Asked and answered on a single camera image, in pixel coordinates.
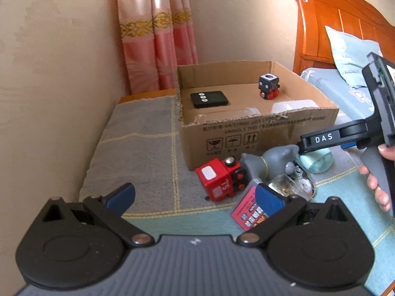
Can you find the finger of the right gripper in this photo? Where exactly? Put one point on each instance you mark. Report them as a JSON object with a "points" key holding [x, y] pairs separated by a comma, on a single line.
{"points": [[348, 145], [334, 136]]}

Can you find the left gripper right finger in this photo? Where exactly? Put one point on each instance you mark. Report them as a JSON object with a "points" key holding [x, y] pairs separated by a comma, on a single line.
{"points": [[318, 246]]}

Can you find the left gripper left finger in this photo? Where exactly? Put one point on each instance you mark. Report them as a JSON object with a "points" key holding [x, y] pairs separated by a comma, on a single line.
{"points": [[73, 245]]}

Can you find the mint green earbud case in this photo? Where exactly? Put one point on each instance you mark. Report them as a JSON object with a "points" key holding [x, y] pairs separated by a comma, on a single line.
{"points": [[317, 162]]}

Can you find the correction tape dispenser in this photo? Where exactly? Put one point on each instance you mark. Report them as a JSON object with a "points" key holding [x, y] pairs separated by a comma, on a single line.
{"points": [[303, 179]]}

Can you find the white plastic jar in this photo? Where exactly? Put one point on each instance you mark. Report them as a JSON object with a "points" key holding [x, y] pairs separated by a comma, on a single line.
{"points": [[279, 107]]}

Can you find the pink refill card case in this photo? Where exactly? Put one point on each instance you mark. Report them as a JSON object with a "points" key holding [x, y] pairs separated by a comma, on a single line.
{"points": [[247, 213]]}

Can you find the black toy train red wheels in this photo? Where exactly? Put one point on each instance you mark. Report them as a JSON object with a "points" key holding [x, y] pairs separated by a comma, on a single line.
{"points": [[268, 85]]}

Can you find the black digital timer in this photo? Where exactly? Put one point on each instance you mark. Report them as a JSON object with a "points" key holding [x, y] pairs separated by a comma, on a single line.
{"points": [[208, 99]]}

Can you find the capsule bottle silver cap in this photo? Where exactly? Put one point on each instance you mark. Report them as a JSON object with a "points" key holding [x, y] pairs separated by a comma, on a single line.
{"points": [[283, 185]]}

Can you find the clear plastic cup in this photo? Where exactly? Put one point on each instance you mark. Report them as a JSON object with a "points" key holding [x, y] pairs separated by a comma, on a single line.
{"points": [[227, 114]]}

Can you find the person right hand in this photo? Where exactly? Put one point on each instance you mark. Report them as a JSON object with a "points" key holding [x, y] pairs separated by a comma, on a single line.
{"points": [[378, 165]]}

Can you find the blue floral bed sheet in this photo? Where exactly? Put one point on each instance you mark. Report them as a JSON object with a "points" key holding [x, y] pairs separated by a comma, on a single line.
{"points": [[354, 102]]}

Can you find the light blue pillow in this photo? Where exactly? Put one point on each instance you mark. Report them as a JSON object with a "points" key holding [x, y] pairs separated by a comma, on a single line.
{"points": [[350, 55]]}

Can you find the grey elephant figure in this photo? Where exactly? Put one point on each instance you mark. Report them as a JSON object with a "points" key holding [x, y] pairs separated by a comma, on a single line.
{"points": [[275, 161]]}

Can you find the wooden bed headboard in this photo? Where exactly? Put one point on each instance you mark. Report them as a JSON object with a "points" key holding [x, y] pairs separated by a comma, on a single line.
{"points": [[356, 17]]}

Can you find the cardboard box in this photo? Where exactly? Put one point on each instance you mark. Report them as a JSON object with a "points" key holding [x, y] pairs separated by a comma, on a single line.
{"points": [[234, 107]]}

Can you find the pink curtain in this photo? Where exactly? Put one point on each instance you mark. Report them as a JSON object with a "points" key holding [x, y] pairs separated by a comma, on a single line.
{"points": [[157, 37]]}

